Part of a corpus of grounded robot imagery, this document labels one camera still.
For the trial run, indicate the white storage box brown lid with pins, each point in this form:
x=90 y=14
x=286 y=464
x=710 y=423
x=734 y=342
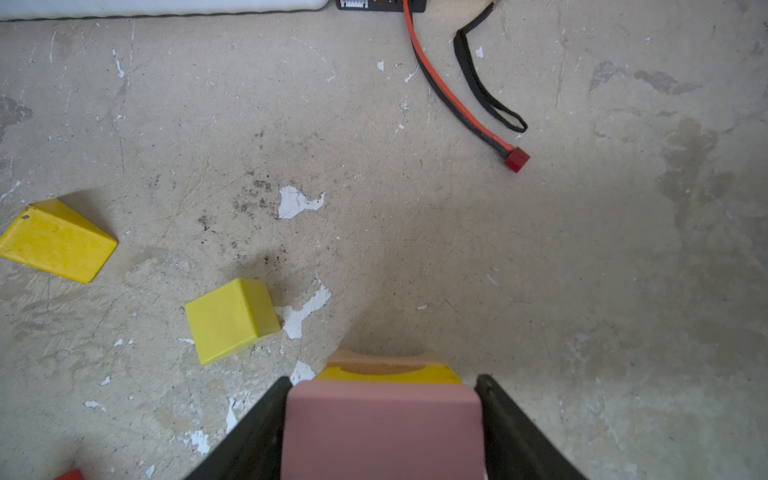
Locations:
x=63 y=9

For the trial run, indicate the red arch wood block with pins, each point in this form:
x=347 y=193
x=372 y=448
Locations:
x=74 y=474

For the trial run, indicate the pink rectangular wood block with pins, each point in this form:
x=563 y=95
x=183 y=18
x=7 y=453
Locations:
x=365 y=430

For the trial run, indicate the natural wood arch block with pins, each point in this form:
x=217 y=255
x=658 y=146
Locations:
x=357 y=363

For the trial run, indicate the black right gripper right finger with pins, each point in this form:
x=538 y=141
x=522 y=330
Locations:
x=515 y=448

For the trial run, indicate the lime cube block middle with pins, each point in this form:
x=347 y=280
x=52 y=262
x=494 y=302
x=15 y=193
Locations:
x=230 y=317

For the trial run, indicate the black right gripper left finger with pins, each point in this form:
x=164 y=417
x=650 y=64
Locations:
x=253 y=449

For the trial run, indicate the yellow arch wood block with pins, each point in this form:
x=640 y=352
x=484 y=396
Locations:
x=430 y=374

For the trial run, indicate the yellow triangular wood block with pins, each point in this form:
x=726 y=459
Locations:
x=52 y=237

